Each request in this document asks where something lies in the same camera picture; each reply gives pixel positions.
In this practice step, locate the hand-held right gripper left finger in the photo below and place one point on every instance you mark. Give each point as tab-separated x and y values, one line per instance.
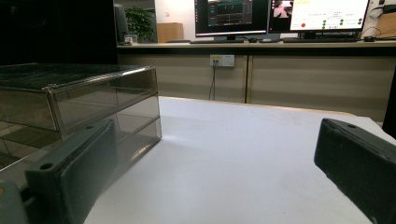
74	174

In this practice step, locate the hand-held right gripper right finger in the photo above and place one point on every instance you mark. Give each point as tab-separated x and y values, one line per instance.
361	155

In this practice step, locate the clear plastic drawer organizer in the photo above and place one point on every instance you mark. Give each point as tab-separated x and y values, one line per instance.
77	93

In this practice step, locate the long beige desk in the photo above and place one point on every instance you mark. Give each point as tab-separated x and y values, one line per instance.
280	74

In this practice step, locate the black computer mouse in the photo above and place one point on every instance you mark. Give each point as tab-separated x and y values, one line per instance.
369	39

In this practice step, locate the cardboard box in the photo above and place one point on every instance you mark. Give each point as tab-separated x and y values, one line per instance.
387	25

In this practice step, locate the black curtain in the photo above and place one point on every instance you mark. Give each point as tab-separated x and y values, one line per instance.
57	31

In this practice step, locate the computer monitor with white screen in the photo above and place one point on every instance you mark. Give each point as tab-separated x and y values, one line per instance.
320	15

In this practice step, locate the small white cup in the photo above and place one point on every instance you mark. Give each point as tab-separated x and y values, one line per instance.
131	39

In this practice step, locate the green potted plant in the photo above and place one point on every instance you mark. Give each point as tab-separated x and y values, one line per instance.
140	21

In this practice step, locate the slim black keyboard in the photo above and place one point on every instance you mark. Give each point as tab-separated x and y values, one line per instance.
217	41

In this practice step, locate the computer monitor with dark screen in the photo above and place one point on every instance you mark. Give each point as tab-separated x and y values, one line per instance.
232	15

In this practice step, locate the white wall socket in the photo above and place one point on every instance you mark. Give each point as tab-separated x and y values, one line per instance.
222	60

